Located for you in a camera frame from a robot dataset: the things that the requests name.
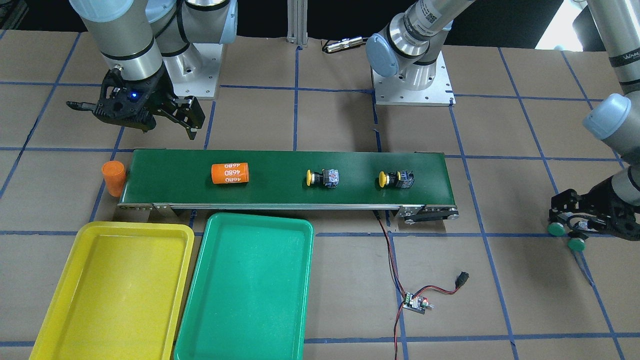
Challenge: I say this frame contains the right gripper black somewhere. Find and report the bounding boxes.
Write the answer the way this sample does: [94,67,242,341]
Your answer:
[66,64,205,141]

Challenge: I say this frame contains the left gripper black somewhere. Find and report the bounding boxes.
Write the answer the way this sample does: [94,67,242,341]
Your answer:
[548,188,640,237]

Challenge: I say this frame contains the green push button switch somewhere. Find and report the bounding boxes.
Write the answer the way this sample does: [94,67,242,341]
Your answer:
[567,231,589,252]
[546,222,567,237]

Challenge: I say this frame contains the orange cylinder with 4680 text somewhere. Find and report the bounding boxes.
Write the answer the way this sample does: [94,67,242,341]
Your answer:
[210,162,250,185]

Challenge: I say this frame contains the plain orange cylinder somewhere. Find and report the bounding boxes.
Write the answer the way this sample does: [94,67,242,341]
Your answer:
[101,160,127,198]

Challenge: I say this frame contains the yellow push button switch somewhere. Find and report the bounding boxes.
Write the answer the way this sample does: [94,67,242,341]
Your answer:
[305,168,339,189]
[378,170,415,189]

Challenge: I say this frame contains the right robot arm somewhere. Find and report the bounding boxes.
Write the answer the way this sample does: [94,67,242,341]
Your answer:
[66,0,239,140]

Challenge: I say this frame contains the green plastic tray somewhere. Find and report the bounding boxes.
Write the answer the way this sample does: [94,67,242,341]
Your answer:
[173,212,314,360]

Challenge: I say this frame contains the yellow plastic tray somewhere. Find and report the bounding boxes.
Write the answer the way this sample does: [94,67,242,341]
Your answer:
[30,221,195,360]

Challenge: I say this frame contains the green conveyor belt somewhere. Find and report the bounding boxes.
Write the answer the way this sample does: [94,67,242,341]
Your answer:
[118,149,459,224]

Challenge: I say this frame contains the motor speed controller board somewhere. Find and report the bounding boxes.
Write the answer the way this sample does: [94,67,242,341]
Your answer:
[402,292,434,315]

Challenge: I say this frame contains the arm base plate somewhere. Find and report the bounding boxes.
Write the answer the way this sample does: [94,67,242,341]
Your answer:
[163,43,226,100]
[371,51,457,107]

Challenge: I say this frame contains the red black power cable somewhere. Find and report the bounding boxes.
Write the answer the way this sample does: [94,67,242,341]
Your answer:
[372,210,471,360]

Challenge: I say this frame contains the aluminium frame post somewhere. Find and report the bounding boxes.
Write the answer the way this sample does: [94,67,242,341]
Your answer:
[286,0,309,48]

